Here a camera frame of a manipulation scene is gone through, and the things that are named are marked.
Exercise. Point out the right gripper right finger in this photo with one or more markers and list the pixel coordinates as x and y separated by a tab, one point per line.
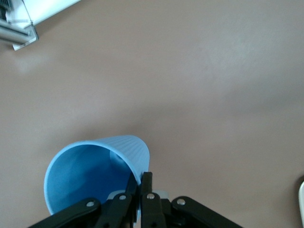
152	204

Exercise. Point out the blue ribbed plastic cup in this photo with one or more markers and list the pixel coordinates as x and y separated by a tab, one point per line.
85	175

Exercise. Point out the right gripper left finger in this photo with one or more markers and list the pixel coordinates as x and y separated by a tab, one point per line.
116	209

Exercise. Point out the white table edge panel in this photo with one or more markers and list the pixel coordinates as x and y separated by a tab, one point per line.
45	9

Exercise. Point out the cream white toaster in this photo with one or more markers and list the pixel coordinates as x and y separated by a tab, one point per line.
301	194

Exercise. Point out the aluminium frame profile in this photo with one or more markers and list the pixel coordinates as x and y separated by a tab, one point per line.
14	35

